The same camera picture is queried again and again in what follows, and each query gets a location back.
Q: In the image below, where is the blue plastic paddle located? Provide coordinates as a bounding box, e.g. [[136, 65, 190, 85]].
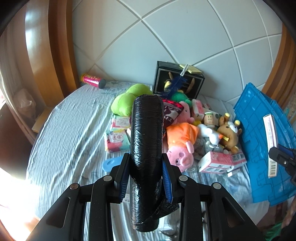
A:
[[102, 156, 123, 173]]

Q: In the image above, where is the yellow paper tag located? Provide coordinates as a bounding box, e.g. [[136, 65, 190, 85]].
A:
[[179, 64, 202, 74]]

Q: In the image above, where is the blue plastic crate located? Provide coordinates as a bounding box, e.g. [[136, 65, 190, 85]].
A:
[[234, 83, 295, 206]]

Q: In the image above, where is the brown bear plush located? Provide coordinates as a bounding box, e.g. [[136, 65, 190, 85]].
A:
[[217, 113, 242, 154]]

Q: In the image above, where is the pink barcode packet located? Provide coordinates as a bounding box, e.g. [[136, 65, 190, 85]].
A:
[[231, 151, 247, 166]]

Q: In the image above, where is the maroon knit hat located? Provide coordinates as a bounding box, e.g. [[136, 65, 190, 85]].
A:
[[163, 99, 184, 128]]

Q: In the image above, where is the striped bed sheet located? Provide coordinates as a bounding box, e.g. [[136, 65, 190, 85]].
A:
[[26, 81, 269, 240]]

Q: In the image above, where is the pink tissue pack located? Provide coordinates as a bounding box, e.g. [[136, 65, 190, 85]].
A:
[[191, 99, 204, 121], [198, 152, 232, 174]]

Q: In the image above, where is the white grey plush toy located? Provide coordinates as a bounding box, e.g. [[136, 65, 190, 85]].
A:
[[197, 124, 223, 152]]

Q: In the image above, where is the dark green plush toy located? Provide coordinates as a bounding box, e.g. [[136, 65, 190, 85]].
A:
[[171, 91, 191, 105]]

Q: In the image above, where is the small white green bottle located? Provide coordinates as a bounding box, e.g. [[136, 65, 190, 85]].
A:
[[203, 112, 215, 129]]

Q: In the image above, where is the kotex pad pack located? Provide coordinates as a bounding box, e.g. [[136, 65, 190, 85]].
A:
[[104, 130, 130, 153]]

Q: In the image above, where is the pink white pad pack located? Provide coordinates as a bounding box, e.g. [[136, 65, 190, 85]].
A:
[[110, 115, 130, 130]]

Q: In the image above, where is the blue feather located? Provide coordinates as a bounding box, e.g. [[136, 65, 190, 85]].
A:
[[159, 75, 187, 99]]

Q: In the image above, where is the black garbage bag roll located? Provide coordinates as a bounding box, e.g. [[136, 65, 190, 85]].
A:
[[129, 94, 179, 232]]

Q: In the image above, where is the black gift box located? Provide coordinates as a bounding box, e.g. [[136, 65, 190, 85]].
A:
[[153, 61, 205, 99]]

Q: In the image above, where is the pink pig plush orange dress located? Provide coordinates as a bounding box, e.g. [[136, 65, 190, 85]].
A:
[[166, 123, 199, 172]]

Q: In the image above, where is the pink tissue pack front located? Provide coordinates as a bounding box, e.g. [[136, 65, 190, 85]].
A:
[[198, 152, 232, 174]]

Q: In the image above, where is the pink cylinder can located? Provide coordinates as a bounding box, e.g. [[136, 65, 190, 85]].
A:
[[80, 74, 106, 89]]

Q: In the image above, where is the pink tissue pack rear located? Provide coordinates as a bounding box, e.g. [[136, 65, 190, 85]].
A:
[[191, 99, 204, 121]]

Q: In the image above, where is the slim pink white box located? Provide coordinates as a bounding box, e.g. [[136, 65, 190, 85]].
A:
[[263, 114, 278, 178]]

